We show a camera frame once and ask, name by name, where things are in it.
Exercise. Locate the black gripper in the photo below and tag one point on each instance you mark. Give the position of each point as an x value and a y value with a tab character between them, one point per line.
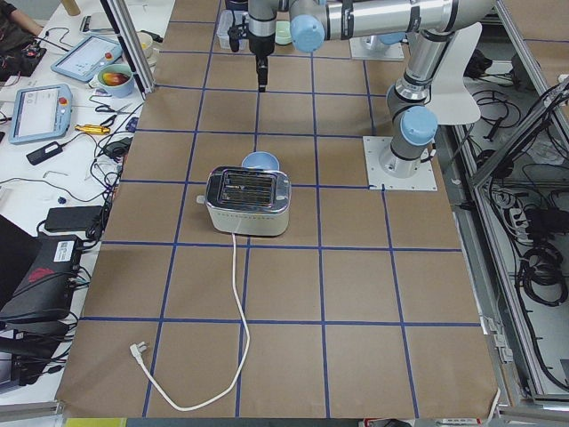
260	44

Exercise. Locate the green bowl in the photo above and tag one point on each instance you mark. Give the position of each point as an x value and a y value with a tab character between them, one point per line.
283	34

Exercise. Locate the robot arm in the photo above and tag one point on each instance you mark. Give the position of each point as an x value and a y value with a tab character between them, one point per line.
383	41
434	22

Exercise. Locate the cream bowl with lemon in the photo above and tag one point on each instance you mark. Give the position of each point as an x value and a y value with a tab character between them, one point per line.
146	43

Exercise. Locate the blue bowl with fruit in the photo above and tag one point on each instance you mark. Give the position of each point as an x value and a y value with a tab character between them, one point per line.
117	80

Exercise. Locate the clear plastic food container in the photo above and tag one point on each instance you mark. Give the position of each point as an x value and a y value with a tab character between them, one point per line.
229	18

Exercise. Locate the cream silver toaster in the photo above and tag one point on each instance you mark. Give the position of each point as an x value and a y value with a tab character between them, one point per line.
248	201

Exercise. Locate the yellow screwdriver tool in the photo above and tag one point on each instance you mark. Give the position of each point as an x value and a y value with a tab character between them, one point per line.
93	129

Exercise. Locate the white plastic sheet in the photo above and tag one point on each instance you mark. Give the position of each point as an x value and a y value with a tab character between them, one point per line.
450	101

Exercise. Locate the blue teach pendant tablet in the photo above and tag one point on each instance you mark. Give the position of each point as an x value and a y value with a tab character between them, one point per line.
40	114

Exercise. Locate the black power adapter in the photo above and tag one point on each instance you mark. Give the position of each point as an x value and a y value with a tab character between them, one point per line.
44	153

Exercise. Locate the black power brick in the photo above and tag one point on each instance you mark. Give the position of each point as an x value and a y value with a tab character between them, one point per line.
75	218

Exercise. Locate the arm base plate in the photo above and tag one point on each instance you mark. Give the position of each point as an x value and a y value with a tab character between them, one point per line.
385	171
360	52

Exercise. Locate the aluminium frame post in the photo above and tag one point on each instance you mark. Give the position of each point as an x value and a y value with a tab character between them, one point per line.
121	22

